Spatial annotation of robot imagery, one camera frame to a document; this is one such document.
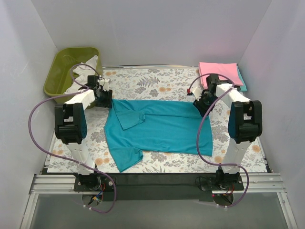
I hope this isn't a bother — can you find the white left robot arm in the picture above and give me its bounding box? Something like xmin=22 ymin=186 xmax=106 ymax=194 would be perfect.
xmin=55 ymin=75 xmax=112 ymax=191

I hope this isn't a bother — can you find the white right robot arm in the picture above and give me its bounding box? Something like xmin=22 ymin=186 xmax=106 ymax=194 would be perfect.
xmin=187 ymin=73 xmax=263 ymax=190

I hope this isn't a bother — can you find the pink folded t shirt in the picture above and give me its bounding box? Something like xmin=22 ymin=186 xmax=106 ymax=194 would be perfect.
xmin=198 ymin=62 xmax=244 ymax=86

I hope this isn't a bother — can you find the white crumpled t shirt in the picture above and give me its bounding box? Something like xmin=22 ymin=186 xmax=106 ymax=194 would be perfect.
xmin=64 ymin=55 xmax=98 ymax=94

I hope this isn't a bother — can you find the light teal folded t shirt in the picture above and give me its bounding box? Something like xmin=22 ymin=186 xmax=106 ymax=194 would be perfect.
xmin=236 ymin=63 xmax=248 ymax=93

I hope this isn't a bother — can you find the floral patterned table mat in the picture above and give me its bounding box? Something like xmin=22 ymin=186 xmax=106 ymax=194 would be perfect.
xmin=46 ymin=67 xmax=272 ymax=174

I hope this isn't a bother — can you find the olive green plastic basket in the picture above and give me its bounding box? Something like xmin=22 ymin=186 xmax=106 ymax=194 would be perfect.
xmin=43 ymin=47 xmax=101 ymax=97

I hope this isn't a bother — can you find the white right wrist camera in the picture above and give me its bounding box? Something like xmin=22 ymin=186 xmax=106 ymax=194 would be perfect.
xmin=187 ymin=86 xmax=203 ymax=101

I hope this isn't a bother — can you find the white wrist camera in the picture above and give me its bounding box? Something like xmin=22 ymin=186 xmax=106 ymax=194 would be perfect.
xmin=98 ymin=77 xmax=110 ymax=92
xmin=187 ymin=86 xmax=203 ymax=101

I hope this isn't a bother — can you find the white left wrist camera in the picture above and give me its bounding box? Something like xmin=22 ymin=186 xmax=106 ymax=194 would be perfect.
xmin=98 ymin=77 xmax=110 ymax=92

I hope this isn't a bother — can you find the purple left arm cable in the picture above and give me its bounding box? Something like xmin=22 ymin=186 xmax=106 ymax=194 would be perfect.
xmin=28 ymin=63 xmax=117 ymax=214

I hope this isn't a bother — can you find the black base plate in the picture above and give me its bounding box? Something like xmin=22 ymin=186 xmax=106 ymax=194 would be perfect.
xmin=73 ymin=172 xmax=245 ymax=202

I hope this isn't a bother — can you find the aluminium front rail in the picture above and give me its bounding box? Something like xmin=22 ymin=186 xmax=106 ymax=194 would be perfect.
xmin=30 ymin=173 xmax=286 ymax=194

